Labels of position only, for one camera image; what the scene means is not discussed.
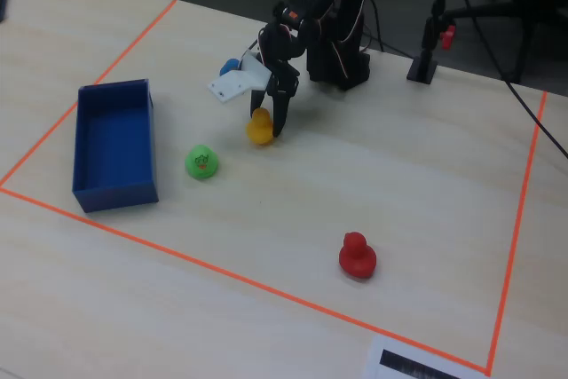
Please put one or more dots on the red rubber duck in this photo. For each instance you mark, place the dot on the red rubber duck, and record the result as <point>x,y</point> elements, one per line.
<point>357,257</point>

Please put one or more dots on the red clamp knob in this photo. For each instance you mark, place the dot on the red clamp knob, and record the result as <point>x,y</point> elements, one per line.
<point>449,37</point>

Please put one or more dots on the blue plastic box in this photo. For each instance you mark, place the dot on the blue plastic box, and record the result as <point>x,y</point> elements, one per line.
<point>115,148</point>

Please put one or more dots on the yellow rubber duck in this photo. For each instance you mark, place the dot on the yellow rubber duck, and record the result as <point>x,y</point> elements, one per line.
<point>259,130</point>

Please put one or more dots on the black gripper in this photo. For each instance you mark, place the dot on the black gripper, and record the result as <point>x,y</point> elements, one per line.
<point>280,85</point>

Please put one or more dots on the blue rubber duck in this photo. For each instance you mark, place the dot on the blue rubber duck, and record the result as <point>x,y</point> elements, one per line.
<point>228,66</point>

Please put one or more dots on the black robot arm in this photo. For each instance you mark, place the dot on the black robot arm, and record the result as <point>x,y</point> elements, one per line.
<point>350,64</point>

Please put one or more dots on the white paper black print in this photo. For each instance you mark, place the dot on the white paper black print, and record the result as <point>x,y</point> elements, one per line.
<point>399,359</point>

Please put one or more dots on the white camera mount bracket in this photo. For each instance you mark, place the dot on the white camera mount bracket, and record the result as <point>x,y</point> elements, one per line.
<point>237,84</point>

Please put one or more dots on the green rubber duck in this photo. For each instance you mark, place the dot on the green rubber duck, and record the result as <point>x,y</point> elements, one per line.
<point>202,163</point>

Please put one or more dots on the black office chair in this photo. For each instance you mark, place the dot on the black office chair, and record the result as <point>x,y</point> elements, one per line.
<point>510,8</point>

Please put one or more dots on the orange tape strip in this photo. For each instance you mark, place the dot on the orange tape strip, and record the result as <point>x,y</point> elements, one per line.
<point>248,280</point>
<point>519,223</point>
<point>128,51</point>

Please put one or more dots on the black camera stand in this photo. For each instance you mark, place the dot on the black camera stand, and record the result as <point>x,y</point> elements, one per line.
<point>423,70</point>

